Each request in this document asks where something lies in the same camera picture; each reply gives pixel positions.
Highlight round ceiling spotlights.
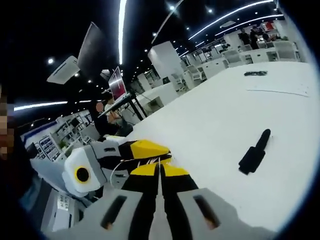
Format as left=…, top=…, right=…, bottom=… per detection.
left=47, top=4, right=216, bottom=85

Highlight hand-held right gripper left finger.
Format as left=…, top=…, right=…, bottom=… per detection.
left=47, top=163, right=161, bottom=240

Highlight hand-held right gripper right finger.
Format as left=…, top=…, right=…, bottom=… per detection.
left=160, top=163, right=276, bottom=240

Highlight group of white office chairs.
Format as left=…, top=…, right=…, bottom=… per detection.
left=172, top=41, right=301, bottom=88

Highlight white flat strip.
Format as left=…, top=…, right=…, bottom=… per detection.
left=246, top=87, right=311, bottom=97

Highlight white side desk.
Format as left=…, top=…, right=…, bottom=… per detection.
left=136, top=82, right=181, bottom=121

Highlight black flat packet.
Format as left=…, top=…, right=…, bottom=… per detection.
left=244, top=70, right=268, bottom=77

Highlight white shelf unit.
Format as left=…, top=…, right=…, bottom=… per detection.
left=24, top=112, right=97, bottom=162

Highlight dark hanging screen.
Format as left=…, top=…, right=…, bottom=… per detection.
left=77, top=21, right=121, bottom=76

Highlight computer monitor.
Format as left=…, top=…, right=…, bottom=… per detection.
left=107, top=66, right=127, bottom=101

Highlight white cabinet with paper label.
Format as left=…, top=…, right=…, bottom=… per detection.
left=41, top=187, right=85, bottom=233

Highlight curved ceiling light strip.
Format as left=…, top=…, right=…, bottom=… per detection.
left=118, top=0, right=129, bottom=65

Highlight straight ceiling light strips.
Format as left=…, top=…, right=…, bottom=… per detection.
left=13, top=0, right=286, bottom=112

